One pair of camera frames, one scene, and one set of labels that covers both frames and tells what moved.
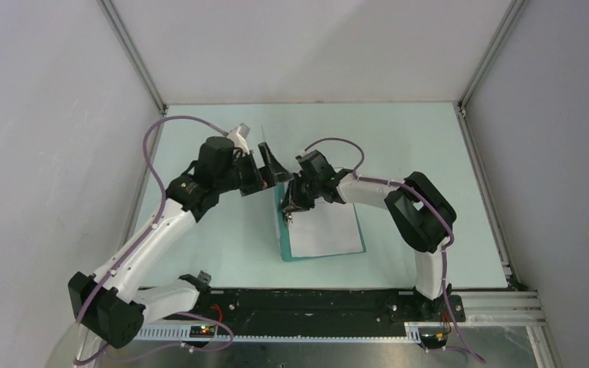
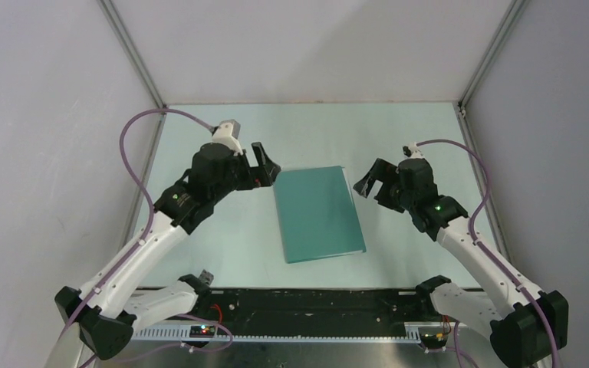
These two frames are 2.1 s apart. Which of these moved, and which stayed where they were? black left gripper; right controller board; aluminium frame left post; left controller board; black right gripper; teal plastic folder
Moved: black right gripper; teal plastic folder
Stayed: black left gripper; right controller board; left controller board; aluminium frame left post
